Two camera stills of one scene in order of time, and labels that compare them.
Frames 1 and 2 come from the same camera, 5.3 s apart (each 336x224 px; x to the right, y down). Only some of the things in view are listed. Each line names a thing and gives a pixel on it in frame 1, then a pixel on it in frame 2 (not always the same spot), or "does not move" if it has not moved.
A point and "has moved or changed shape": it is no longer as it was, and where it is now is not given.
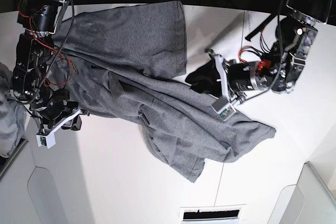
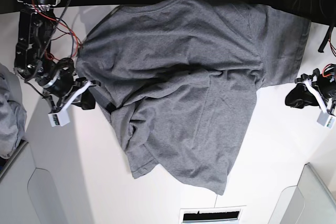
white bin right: [309, 201] does not move
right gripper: [238, 78] -> [323, 84]
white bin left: [28, 193] does not move
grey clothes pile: [13, 119] does not move
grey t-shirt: [122, 60] has moved or changed shape
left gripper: [50, 115] -> [64, 90]
